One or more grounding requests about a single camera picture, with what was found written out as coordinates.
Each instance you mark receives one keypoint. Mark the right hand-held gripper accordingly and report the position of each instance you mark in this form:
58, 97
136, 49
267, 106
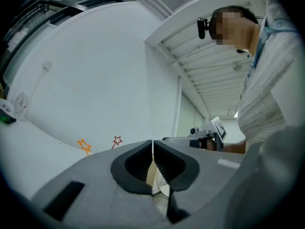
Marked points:
205, 133

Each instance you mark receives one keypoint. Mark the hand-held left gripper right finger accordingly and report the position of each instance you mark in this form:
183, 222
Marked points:
209, 175

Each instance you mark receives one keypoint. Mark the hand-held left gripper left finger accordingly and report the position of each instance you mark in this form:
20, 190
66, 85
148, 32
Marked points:
95, 175

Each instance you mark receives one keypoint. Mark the orange star wand stick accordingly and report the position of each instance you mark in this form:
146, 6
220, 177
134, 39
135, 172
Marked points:
86, 152

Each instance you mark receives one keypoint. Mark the red star wand stick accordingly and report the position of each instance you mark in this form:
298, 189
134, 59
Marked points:
114, 146

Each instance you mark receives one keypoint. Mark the person's right forearm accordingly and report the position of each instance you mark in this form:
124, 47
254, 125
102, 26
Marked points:
234, 148

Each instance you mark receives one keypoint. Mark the person's right hand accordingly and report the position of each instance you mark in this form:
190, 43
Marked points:
210, 145

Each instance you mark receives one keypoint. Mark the round white ceiling fixture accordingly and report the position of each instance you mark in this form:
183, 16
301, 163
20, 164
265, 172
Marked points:
237, 65

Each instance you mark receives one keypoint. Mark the person's grey striped shirt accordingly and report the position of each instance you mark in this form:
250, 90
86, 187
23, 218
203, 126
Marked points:
267, 92

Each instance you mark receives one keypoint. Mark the black tablet green screen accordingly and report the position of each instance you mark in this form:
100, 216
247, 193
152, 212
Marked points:
7, 119

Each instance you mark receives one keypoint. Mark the person's head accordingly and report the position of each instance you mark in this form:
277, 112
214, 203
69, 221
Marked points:
233, 32

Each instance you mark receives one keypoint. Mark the black steel beam structure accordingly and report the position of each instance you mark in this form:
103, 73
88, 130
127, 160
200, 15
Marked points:
35, 15

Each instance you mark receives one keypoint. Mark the black head-mounted camera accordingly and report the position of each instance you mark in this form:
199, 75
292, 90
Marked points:
202, 28

